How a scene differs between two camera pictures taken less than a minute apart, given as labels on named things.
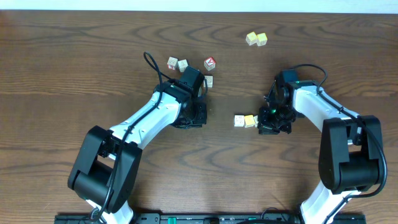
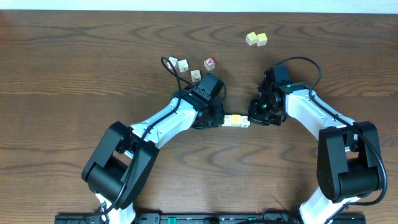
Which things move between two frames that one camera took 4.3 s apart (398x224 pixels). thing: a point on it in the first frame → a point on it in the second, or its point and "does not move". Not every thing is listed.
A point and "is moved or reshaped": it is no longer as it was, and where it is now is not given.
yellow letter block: [249, 121] → [236, 119]
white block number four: [239, 120] → [227, 121]
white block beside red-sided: [182, 65] does not move
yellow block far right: [262, 39] does not move
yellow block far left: [251, 38] does not move
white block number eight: [255, 119] is moved or reshaped
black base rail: [221, 219] does not move
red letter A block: [209, 63] does not move
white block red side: [171, 63] does not move
